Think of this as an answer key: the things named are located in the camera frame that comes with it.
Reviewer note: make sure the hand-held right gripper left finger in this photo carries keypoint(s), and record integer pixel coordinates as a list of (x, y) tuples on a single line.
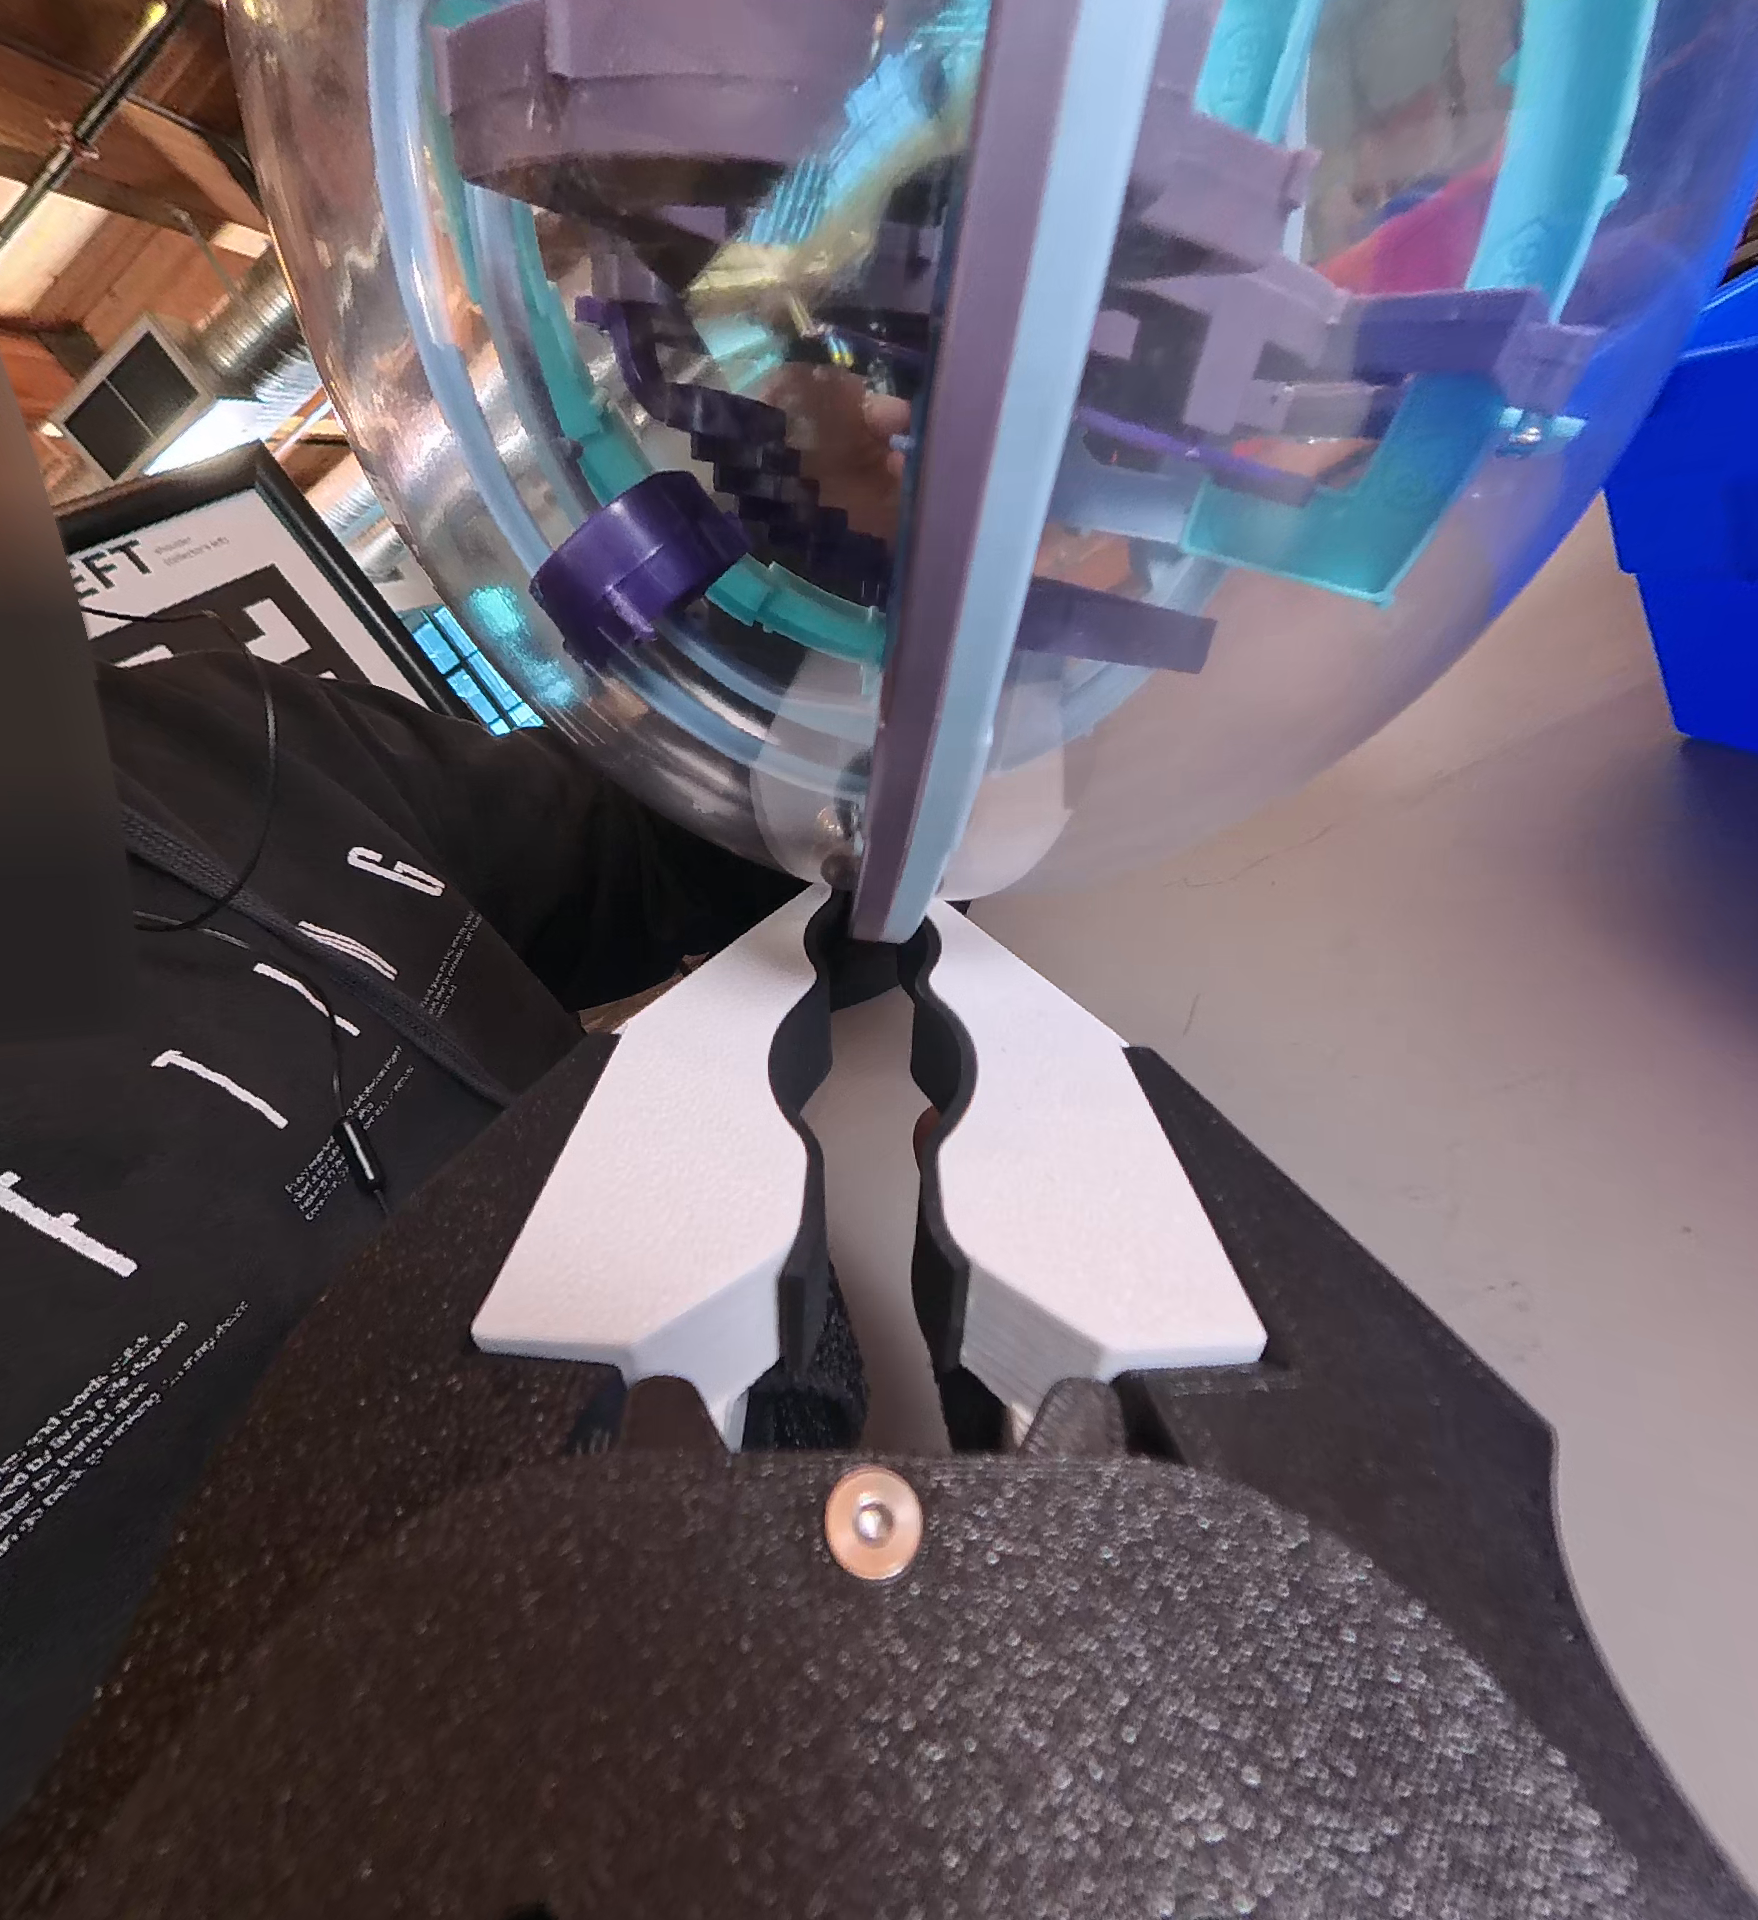
[(655, 1198)]

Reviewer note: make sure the blue plastic bin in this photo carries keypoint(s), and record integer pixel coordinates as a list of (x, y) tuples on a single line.
[(1751, 525)]

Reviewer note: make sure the large framed marker sign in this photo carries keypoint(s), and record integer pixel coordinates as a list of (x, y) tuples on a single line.
[(217, 572)]

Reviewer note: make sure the clear maze ball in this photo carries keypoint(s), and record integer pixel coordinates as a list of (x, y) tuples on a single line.
[(1119, 448)]

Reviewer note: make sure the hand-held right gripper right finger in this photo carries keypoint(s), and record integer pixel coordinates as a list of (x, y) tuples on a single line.
[(1088, 1198)]

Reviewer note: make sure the person's black printed hoodie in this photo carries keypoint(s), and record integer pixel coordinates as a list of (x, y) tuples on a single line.
[(143, 1050)]

